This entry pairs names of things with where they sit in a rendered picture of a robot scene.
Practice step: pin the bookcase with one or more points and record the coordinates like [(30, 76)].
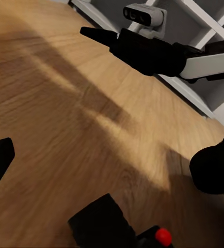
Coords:
[(213, 104)]

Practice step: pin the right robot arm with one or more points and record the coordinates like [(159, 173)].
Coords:
[(146, 52)]

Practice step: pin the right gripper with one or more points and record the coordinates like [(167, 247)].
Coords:
[(148, 56)]

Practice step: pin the digital camera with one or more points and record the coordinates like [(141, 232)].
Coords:
[(101, 224)]

